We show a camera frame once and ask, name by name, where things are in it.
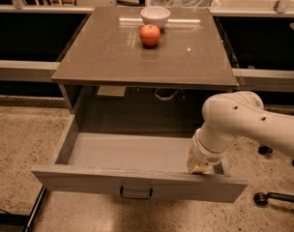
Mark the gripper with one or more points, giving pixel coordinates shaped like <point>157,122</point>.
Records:
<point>205,156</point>

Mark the grey top drawer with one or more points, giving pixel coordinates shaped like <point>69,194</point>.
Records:
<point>134,160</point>

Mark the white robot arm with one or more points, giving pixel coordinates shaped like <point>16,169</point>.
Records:
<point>231,115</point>

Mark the grey drawer cabinet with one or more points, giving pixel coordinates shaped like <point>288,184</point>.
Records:
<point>131,89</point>

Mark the black stand leg right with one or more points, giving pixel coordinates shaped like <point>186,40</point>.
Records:
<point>264,150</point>

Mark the black stand leg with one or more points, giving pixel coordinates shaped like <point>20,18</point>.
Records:
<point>264,150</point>
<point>24,222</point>

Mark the black caster leg right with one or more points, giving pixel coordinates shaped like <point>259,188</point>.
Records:
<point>262,199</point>

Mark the red apple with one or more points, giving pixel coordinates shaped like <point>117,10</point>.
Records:
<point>150,35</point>

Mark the white bowl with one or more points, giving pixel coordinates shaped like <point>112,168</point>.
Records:
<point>155,15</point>

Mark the black stand leg left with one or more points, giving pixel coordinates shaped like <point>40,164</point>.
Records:
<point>24,222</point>

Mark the metal railing frame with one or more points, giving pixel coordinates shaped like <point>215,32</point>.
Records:
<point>16,70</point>

